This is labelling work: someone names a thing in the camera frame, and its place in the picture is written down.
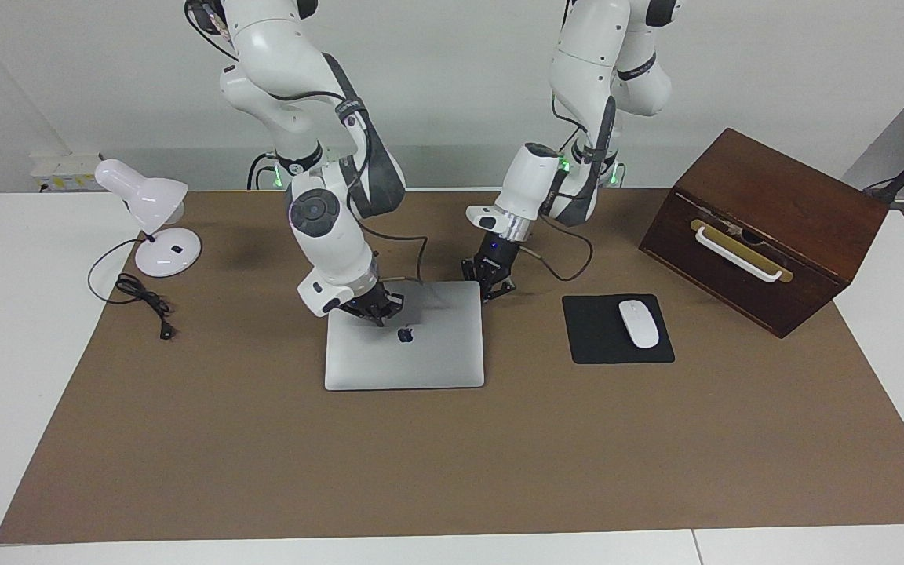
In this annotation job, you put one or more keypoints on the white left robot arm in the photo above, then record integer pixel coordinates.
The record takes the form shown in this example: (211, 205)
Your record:
(530, 180)

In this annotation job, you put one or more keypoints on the white desk lamp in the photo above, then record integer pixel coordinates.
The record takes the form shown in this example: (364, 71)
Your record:
(146, 196)

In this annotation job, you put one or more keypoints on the white power strip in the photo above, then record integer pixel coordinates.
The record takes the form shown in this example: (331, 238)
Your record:
(67, 176)

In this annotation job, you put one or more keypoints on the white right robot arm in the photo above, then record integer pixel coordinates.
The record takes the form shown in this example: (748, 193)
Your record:
(326, 243)

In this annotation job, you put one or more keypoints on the black mouse pad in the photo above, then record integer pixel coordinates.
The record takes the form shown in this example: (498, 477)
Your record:
(593, 337)

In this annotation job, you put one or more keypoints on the silver grey laptop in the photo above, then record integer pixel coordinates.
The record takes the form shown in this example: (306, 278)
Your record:
(421, 361)

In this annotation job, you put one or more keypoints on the white computer mouse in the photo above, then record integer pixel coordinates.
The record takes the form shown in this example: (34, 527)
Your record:
(639, 323)

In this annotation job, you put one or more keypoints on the brown table mat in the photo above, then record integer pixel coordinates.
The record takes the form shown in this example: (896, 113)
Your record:
(421, 471)

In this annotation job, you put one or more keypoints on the dark brown wooden box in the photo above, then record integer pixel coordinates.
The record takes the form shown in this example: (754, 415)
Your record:
(797, 204)

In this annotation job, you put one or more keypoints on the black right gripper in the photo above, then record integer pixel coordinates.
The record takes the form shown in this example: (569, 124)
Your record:
(369, 302)

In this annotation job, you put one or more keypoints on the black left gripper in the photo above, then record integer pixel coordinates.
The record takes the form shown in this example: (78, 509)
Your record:
(497, 259)

